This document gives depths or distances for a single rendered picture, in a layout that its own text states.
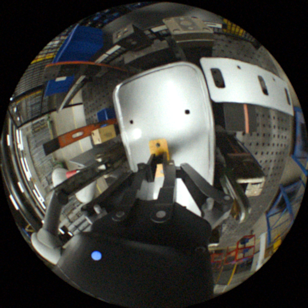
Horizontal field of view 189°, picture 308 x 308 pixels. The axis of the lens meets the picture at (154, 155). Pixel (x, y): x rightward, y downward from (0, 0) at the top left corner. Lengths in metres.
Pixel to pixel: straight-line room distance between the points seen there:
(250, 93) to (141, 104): 0.24
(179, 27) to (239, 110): 0.20
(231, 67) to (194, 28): 0.10
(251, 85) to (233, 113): 0.09
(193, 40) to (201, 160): 0.25
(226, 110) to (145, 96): 0.17
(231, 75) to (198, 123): 0.13
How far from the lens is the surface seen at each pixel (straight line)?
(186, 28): 0.22
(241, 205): 0.18
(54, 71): 0.31
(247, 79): 0.25
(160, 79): 0.23
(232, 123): 0.24
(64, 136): 0.25
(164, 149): 0.23
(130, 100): 0.26
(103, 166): 0.28
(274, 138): 0.70
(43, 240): 0.58
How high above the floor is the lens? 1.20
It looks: 55 degrees down
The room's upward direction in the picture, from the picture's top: 134 degrees counter-clockwise
